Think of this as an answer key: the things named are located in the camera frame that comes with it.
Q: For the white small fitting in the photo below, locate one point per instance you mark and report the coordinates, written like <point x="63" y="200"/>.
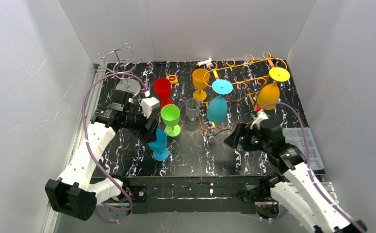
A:
<point x="206" y="63"/>

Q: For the red plastic wine glass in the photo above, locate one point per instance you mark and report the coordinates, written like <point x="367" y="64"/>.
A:
<point x="163" y="88"/>

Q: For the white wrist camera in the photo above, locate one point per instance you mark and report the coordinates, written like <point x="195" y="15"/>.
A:
<point x="258" y="116"/>
<point x="148" y="105"/>

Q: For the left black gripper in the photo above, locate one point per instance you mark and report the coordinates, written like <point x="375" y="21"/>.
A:
<point x="150" y="127"/>

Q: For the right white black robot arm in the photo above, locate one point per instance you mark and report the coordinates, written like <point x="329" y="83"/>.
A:
<point x="293" y="185"/>

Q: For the blue wine glass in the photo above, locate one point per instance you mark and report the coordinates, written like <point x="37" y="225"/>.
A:
<point x="159" y="147"/>

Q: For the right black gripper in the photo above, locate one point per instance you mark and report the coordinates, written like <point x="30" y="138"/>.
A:
<point x="239" y="137"/>

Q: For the green plastic wine glass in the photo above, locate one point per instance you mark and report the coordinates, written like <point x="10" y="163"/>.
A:
<point x="171" y="116"/>

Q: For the silver round glass rack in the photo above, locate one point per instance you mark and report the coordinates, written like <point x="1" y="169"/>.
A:
<point x="122" y="61"/>

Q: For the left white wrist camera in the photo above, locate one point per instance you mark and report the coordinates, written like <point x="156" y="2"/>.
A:
<point x="148" y="105"/>

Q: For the clear glass tumbler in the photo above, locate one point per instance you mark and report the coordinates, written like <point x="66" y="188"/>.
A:
<point x="192" y="108"/>

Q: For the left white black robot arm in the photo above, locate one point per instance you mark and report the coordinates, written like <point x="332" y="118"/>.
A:
<point x="72" y="193"/>

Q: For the gold wire glass rack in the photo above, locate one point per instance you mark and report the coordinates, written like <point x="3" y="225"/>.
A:
<point x="242" y="85"/>

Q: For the teal wine glass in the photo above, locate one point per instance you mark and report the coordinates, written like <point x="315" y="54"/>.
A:
<point x="218" y="107"/>

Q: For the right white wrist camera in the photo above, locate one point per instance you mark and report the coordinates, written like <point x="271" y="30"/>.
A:
<point x="258" y="116"/>

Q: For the orange wine glass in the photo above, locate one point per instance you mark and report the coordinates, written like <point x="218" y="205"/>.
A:
<point x="269" y="95"/>
<point x="200" y="80"/>

